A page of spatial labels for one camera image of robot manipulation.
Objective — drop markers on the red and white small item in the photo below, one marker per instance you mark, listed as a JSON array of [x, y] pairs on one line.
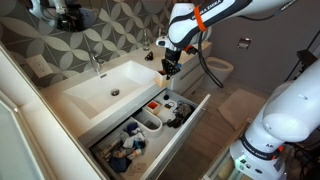
[[153, 106]]

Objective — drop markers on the white wall outlet plate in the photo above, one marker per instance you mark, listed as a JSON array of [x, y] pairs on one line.
[[40, 66]]

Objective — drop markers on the white cloth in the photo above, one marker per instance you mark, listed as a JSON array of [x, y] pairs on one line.
[[133, 140]]

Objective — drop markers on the white vanity drawer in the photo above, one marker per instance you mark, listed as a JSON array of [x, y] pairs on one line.
[[197, 88], [186, 133], [188, 80]]

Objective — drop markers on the sink drain plug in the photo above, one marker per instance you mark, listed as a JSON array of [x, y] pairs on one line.
[[115, 92]]

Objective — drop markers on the white curved organizer bin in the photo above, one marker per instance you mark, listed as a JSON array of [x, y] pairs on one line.
[[148, 125]]

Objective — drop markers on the round wall mirror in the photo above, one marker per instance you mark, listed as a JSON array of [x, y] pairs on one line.
[[146, 1], [76, 20]]

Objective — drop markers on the blue cloth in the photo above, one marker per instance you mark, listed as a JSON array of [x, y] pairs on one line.
[[132, 128]]

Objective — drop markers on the white window frame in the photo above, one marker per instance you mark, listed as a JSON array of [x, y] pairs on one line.
[[13, 140]]

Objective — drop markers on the white orange tube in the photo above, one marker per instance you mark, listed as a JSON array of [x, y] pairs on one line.
[[135, 154]]

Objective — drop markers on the blue and black drawer clutter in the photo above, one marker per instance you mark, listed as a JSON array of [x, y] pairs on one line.
[[132, 119]]

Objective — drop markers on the clear glass bottle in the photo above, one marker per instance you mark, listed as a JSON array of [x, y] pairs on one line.
[[146, 41]]

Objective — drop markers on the white toilet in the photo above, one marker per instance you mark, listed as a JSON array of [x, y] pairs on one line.
[[220, 68]]

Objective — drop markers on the white rectangular sink basin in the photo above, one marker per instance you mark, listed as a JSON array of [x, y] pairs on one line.
[[100, 90]]

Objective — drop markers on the black round puck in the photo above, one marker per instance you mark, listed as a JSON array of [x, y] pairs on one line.
[[166, 97]]

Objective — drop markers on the teal small item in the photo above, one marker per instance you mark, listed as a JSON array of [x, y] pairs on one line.
[[140, 144]]

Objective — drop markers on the black equipment stand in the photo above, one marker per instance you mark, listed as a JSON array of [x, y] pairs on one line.
[[305, 56]]

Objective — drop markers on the chrome toilet paper holder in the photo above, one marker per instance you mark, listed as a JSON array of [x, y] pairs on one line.
[[244, 43]]

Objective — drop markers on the white double vanity cabinet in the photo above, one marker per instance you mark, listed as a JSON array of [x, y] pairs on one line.
[[133, 58]]

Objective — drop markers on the beige bath mat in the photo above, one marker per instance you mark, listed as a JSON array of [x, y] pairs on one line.
[[240, 108]]

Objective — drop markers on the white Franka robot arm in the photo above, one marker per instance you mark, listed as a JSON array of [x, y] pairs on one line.
[[293, 110]]

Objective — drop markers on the black tool bundle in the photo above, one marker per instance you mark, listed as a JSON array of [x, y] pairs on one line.
[[181, 115]]

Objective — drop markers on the dark blue pouch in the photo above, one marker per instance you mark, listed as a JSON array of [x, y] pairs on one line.
[[119, 164]]

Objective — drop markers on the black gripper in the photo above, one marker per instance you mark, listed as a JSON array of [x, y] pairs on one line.
[[172, 59]]

